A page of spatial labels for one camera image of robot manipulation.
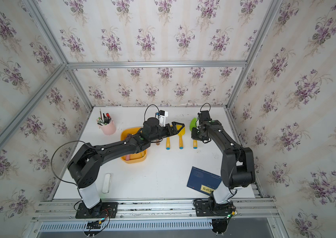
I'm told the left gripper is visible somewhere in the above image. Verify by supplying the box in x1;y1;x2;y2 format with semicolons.
148;121;184;143

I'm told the green shovel orange handle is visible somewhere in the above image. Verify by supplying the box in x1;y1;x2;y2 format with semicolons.
189;118;198;149

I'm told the yellow shovel blue tip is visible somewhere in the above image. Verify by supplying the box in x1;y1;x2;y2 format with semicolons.
166;137;171;150

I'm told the yellow storage box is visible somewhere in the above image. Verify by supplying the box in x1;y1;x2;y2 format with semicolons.
120;128;147;164

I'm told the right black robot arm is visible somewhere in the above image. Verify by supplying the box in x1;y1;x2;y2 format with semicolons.
191;111;256;208

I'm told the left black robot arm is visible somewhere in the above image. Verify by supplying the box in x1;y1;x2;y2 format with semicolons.
67;118;185;209

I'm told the blue book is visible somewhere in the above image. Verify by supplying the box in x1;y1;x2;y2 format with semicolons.
187;167;222;195

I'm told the pink pen cup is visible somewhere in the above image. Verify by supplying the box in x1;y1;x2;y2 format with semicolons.
97;110;116;135

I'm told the white eraser bar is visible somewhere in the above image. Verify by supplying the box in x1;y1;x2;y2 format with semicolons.
102;173;112;194

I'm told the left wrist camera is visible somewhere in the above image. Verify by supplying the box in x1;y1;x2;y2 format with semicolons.
157;110;168;127

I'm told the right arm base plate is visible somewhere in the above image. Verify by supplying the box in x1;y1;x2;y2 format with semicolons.
193;198;237;218

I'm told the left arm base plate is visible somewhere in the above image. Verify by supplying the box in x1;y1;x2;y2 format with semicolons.
75;202;119;219

